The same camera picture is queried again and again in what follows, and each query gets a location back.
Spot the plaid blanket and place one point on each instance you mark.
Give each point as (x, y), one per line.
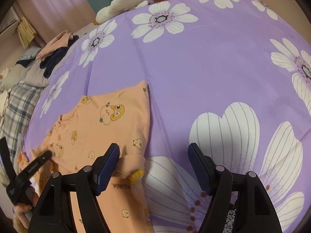
(17, 116)

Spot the pink folded garment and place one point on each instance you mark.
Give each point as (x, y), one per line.
(61, 40)

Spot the purple floral bedsheet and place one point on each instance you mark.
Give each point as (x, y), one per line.
(223, 74)

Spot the grey pillow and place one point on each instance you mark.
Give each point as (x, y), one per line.
(30, 76)

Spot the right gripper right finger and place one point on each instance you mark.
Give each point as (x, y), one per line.
(255, 211)

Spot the yellow pleated fabric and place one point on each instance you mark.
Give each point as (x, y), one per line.
(26, 32)

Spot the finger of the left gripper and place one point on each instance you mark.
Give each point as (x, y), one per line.
(6, 162)
(37, 163)

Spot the orange cartoon print shirt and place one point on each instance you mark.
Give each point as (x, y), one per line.
(86, 132)

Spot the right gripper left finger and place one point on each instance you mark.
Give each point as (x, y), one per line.
(53, 212)

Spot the navy blue garment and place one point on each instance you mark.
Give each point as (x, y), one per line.
(51, 61)

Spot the left hand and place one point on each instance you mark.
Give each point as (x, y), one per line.
(20, 209)

